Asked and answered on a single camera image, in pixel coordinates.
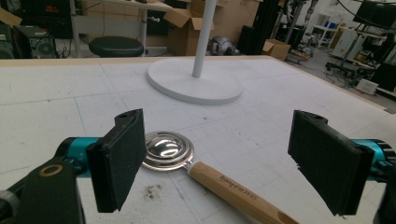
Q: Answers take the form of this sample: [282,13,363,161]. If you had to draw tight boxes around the small cardboard box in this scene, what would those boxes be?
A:
[262,38,291,62]

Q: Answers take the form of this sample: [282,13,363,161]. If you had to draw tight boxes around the black curtain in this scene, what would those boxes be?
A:
[237,0,281,56]

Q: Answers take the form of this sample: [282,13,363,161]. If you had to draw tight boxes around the white shelf unit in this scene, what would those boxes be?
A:
[306,12,341,49]

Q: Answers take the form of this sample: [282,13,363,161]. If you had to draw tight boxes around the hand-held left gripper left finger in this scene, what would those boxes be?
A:
[56,108,148,214]

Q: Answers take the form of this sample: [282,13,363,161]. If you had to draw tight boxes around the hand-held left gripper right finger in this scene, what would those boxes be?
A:
[287,109,396,217]

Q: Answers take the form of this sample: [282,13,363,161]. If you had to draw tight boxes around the white round stand base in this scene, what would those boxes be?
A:
[146,0,244,106]

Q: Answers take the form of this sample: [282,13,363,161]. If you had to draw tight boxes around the large cardboard box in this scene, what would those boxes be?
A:
[190,0,261,46]

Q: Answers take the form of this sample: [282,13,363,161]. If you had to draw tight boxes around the open cardboard box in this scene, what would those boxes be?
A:
[163,7,216,57]

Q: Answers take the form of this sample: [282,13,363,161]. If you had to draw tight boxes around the black computer tower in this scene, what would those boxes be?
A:
[12,24,59,60]

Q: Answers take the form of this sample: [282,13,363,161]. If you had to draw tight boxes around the black monitor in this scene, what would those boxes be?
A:
[352,0,396,30]

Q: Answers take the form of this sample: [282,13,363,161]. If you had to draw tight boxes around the grey helmet-like object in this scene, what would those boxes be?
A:
[207,35,241,57]

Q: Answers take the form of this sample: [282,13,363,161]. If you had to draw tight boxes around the white desk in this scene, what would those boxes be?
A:
[68,0,174,59]

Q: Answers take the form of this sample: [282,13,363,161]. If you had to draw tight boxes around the metal ladle with wooden handle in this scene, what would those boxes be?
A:
[141,131,300,224]

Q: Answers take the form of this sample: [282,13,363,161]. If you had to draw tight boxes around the black round stool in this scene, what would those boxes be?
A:
[88,35,145,59]

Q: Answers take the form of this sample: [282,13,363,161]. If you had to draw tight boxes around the white cabinet on wheels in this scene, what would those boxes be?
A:
[330,27,365,61]

